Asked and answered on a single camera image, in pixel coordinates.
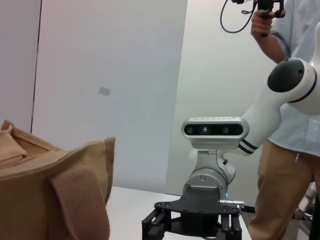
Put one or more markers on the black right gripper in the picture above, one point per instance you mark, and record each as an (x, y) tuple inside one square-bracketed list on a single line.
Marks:
[(197, 215)]

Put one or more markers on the black handheld controller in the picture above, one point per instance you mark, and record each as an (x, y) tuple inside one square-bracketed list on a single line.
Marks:
[(267, 13)]

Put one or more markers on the khaki trousers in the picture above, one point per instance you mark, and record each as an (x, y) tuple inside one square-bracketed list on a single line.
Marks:
[(280, 187)]

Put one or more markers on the person in light shirt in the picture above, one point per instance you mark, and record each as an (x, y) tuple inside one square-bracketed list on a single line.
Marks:
[(305, 25)]

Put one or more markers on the person's bare forearm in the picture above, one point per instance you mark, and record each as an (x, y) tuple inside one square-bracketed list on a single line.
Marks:
[(275, 48)]

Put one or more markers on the white background equipment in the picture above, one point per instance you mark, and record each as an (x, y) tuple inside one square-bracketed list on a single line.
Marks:
[(306, 202)]

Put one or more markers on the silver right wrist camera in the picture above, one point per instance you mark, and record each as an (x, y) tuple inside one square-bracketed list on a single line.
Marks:
[(215, 131)]

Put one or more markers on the khaki fabric food bag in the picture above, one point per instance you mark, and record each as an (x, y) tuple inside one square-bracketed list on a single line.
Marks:
[(37, 187)]

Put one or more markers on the silver wrist camera mount bracket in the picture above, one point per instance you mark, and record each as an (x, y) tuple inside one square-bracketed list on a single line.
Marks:
[(207, 160)]

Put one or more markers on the person's hand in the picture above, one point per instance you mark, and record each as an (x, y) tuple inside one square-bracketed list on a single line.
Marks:
[(260, 23)]

